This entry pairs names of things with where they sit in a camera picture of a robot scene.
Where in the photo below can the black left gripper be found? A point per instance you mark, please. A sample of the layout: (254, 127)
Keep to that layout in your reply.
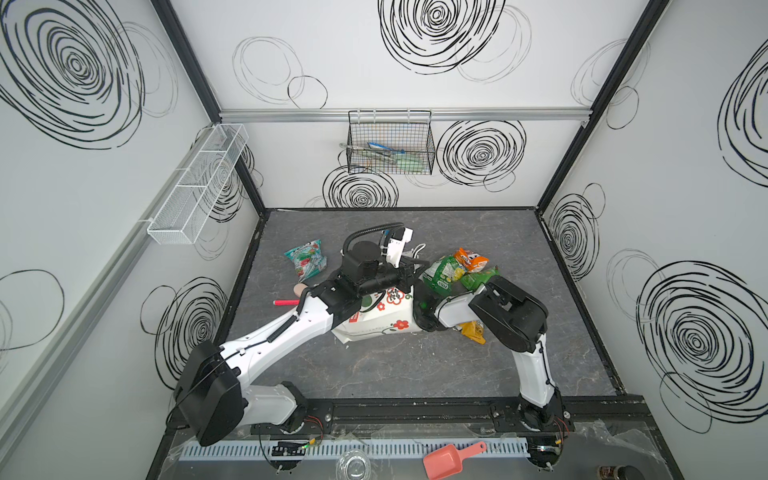
(405, 277)

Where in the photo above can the green snack packet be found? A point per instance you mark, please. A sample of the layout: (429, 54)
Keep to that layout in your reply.
(442, 274)
(473, 281)

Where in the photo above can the white paper bag red flower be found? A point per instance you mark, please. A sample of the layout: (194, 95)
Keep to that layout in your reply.
(391, 314)

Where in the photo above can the yellow snack packet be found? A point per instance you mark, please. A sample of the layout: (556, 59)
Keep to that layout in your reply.
(473, 331)

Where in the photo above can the orange snack packet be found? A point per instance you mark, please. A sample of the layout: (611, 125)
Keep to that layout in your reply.
(470, 261)

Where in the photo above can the teal snack packet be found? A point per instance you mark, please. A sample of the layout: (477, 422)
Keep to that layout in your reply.
(308, 259)

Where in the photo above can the beige pink eraser block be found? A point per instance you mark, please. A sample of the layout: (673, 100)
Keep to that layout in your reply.
(299, 288)

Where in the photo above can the pink marker pen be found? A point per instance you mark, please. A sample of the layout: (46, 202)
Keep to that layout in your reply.
(285, 302)

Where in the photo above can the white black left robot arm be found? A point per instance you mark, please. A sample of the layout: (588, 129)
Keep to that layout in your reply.
(217, 392)

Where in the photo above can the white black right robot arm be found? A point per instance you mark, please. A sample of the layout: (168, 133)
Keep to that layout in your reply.
(518, 321)

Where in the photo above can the red plastic scoop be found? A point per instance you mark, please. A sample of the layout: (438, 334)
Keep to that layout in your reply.
(448, 460)

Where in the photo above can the clear glass bowl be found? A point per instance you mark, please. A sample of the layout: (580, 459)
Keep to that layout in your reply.
(354, 465)

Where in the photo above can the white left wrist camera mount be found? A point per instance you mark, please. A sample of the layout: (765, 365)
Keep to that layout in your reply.
(396, 244)

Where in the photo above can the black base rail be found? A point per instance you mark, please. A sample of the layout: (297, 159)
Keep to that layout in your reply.
(506, 414)

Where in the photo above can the black wire wall basket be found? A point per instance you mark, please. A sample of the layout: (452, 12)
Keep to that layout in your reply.
(391, 147)

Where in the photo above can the aluminium wall rail back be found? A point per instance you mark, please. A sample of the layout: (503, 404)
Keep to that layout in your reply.
(580, 114)

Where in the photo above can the aluminium wall rail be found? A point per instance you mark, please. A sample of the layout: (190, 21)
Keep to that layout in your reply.
(62, 343)
(580, 114)

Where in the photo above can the grey slotted cable duct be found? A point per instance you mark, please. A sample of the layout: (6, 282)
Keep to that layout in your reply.
(331, 449)

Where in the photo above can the clear plastic wall shelf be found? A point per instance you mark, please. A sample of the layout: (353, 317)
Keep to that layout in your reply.
(189, 205)

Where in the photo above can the aluminium wall rail left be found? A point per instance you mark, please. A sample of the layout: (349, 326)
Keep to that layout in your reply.
(62, 343)

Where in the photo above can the black corner frame post left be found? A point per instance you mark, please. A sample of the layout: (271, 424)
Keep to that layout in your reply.
(184, 50)

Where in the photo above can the black corner frame post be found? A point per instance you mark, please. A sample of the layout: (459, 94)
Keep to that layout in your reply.
(636, 41)
(184, 50)

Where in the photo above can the black corner frame post right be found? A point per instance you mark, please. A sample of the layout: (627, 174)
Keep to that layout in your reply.
(636, 41)

